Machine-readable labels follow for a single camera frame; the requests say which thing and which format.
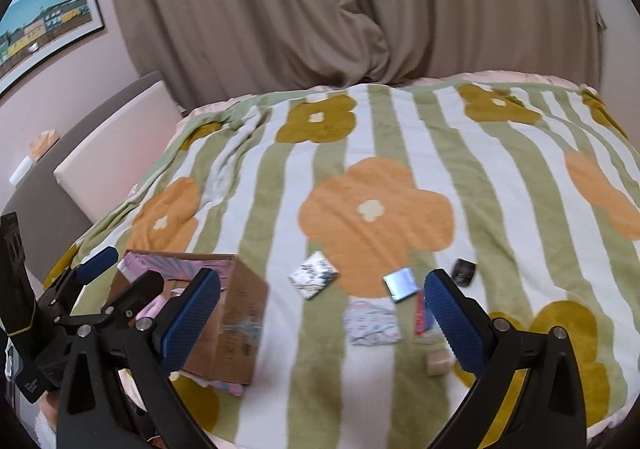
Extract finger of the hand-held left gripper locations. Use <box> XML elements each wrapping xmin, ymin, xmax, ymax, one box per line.
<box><xmin>62</xmin><ymin>271</ymin><xmax>166</xmax><ymax>330</ymax></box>
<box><xmin>37</xmin><ymin>246</ymin><xmax>119</xmax><ymax>311</ymax></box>

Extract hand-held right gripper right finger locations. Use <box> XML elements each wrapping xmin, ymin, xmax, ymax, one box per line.
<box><xmin>424</xmin><ymin>268</ymin><xmax>589</xmax><ymax>449</ymax></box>

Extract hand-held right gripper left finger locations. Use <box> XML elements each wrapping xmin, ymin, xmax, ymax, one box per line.
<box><xmin>55</xmin><ymin>268</ymin><xmax>222</xmax><ymax>449</ymax></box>

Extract red stick packet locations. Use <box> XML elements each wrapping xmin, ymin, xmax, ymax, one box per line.
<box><xmin>412</xmin><ymin>290</ymin><xmax>435</xmax><ymax>337</ymax></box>

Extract beige block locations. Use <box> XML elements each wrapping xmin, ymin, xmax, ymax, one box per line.
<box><xmin>426</xmin><ymin>348</ymin><xmax>456</xmax><ymax>376</ymax></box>

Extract brown cardboard box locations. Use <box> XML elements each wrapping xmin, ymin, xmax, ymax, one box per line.
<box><xmin>107</xmin><ymin>249</ymin><xmax>270</xmax><ymax>386</ymax></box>

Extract small black packet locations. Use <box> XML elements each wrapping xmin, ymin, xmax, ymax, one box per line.
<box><xmin>450</xmin><ymin>257</ymin><xmax>478</xmax><ymax>288</ymax></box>

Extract shiny blue packet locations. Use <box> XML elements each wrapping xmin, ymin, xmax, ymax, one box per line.
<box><xmin>382</xmin><ymin>267</ymin><xmax>418</xmax><ymax>304</ymax></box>

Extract white patterned pouch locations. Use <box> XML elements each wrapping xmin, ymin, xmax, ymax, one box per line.
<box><xmin>343</xmin><ymin>300</ymin><xmax>404</xmax><ymax>346</ymax></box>

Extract black and white patterned packet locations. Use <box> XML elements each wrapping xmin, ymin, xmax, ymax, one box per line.
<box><xmin>287</xmin><ymin>251</ymin><xmax>341</xmax><ymax>301</ymax></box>

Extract pink patterned packet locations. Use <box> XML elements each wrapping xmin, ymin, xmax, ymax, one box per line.
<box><xmin>118</xmin><ymin>252</ymin><xmax>237</xmax><ymax>291</ymax></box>

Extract taupe upholstered panel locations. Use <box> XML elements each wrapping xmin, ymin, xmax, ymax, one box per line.
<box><xmin>0</xmin><ymin>70</ymin><xmax>167</xmax><ymax>290</ymax></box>

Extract cream upholstered panel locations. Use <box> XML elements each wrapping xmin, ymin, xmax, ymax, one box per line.
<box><xmin>52</xmin><ymin>79</ymin><xmax>185</xmax><ymax>226</ymax></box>

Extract white cylinder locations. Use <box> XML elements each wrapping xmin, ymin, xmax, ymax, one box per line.
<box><xmin>9</xmin><ymin>155</ymin><xmax>37</xmax><ymax>187</ymax></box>

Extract orange tissue pack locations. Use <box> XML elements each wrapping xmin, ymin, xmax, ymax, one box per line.
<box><xmin>28</xmin><ymin>129</ymin><xmax>61</xmax><ymax>161</ymax></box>

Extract striped flower blanket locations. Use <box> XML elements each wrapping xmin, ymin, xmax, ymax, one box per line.
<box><xmin>42</xmin><ymin>82</ymin><xmax>640</xmax><ymax>447</ymax></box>

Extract framed landscape picture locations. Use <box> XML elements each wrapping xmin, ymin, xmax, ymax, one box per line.
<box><xmin>0</xmin><ymin>0</ymin><xmax>106</xmax><ymax>97</ymax></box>

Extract taupe curtain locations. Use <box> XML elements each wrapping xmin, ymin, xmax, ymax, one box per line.
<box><xmin>100</xmin><ymin>0</ymin><xmax>608</xmax><ymax>109</ymax></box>

